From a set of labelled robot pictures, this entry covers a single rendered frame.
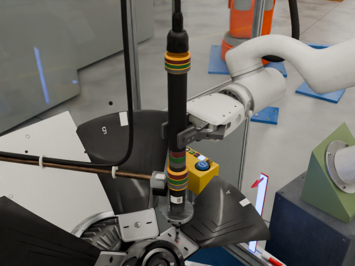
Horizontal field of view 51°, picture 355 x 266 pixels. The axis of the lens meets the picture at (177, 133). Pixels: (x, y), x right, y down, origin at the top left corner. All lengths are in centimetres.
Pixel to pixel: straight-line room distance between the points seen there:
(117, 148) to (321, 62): 47
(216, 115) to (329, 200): 76
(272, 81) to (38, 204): 64
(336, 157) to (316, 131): 232
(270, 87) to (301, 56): 11
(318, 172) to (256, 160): 183
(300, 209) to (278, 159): 181
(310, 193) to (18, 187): 96
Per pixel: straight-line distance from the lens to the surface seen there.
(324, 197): 139
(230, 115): 72
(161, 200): 79
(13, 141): 102
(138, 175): 78
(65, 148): 104
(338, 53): 77
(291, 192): 146
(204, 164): 129
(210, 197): 101
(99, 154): 87
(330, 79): 77
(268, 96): 83
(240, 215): 100
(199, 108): 74
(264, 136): 346
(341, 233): 137
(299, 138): 353
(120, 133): 86
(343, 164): 135
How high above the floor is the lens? 187
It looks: 33 degrees down
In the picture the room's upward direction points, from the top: straight up
